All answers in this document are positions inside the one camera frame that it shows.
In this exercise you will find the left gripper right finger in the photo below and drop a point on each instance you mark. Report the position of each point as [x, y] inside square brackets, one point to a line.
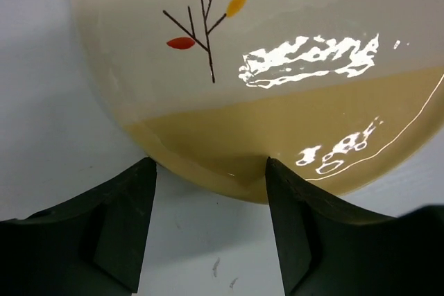
[327, 246]

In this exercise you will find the yellow and cream plate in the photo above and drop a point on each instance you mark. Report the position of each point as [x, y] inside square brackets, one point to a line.
[340, 91]

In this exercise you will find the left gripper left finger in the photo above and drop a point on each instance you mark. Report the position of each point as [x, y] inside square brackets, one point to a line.
[92, 244]

